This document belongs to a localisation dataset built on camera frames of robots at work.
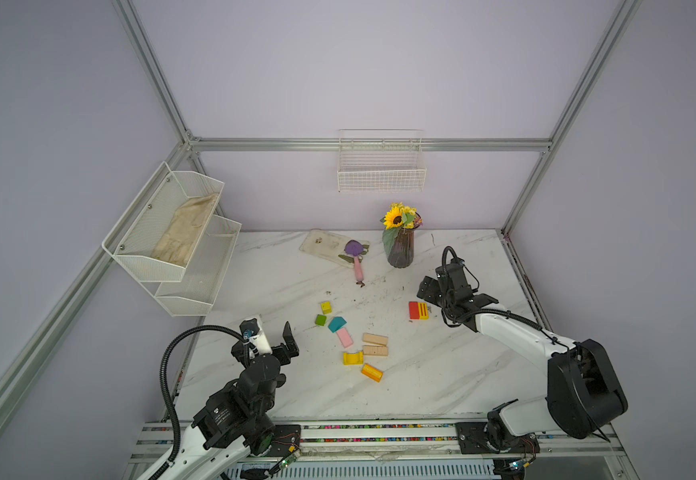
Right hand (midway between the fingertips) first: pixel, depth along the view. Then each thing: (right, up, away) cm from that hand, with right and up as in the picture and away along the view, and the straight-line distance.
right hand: (427, 287), depth 90 cm
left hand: (-44, -9, -17) cm, 47 cm away
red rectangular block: (-3, -8, +7) cm, 11 cm away
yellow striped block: (0, -8, +7) cm, 11 cm away
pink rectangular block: (-26, -16, +1) cm, 30 cm away
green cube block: (-34, -11, +5) cm, 36 cm away
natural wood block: (-16, -16, +1) cm, 23 cm away
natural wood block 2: (-16, -19, -2) cm, 25 cm away
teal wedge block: (-28, -12, +3) cm, 31 cm away
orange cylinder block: (-17, -24, -6) cm, 30 cm away
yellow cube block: (-32, -8, +7) cm, 34 cm away
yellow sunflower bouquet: (-9, +22, 0) cm, 24 cm away
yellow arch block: (-23, -21, -4) cm, 32 cm away
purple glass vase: (-5, +10, +18) cm, 21 cm away
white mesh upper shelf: (-74, +16, -13) cm, 77 cm away
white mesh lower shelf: (-72, -2, 0) cm, 72 cm away
